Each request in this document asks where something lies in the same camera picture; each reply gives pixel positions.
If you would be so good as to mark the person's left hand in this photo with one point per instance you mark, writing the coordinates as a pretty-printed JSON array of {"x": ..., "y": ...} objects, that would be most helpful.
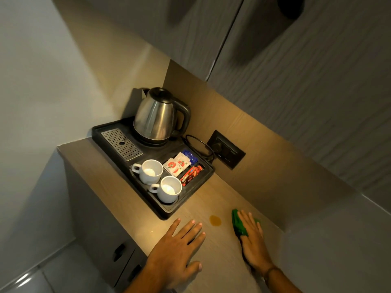
[{"x": 171, "y": 259}]

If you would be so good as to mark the person's right hand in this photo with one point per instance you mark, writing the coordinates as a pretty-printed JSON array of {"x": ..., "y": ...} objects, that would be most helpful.
[{"x": 255, "y": 247}]

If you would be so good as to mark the green cleaning cloth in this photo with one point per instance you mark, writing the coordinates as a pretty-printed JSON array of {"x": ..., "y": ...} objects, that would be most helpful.
[{"x": 238, "y": 225}]

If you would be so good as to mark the person's left forearm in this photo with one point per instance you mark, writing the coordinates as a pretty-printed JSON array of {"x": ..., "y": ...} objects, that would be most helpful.
[{"x": 143, "y": 285}]

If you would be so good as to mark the person's right forearm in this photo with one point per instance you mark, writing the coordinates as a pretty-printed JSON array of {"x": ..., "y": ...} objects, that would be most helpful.
[{"x": 282, "y": 283}]

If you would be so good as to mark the brown liquid spill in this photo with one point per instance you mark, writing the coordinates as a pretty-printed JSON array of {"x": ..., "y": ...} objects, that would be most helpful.
[{"x": 215, "y": 220}]

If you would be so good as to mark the grey drawer cabinet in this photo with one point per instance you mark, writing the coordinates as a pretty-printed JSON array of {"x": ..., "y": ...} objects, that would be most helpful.
[{"x": 213, "y": 198}]

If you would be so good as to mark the white ceramic cup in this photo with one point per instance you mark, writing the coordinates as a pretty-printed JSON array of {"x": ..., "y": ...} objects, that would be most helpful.
[
  {"x": 168, "y": 189},
  {"x": 149, "y": 171}
]

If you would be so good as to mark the red stick sachet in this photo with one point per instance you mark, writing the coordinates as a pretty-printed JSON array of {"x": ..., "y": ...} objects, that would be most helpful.
[
  {"x": 187, "y": 178},
  {"x": 195, "y": 171}
]

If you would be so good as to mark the blue sachet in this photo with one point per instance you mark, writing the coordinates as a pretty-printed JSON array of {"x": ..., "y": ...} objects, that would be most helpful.
[{"x": 192, "y": 156}]

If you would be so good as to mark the black power plug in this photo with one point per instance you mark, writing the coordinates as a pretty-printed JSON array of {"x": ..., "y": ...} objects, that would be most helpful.
[{"x": 217, "y": 147}]

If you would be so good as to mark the black serving tray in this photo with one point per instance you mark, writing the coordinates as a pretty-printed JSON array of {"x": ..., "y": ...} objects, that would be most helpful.
[{"x": 155, "y": 151}]

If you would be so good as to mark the perforated metal drip grate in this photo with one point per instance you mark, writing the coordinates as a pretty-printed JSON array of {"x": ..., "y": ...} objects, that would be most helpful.
[{"x": 122, "y": 144}]

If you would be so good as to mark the stainless steel electric kettle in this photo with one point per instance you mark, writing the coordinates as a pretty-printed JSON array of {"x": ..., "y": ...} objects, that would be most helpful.
[{"x": 154, "y": 118}]

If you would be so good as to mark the grey upper cabinet door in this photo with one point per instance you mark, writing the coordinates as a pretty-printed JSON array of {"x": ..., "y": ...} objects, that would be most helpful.
[
  {"x": 183, "y": 27},
  {"x": 320, "y": 88}
]

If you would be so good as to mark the black wall socket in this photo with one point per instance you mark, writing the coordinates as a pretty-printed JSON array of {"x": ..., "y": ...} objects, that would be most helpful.
[{"x": 233, "y": 155}]

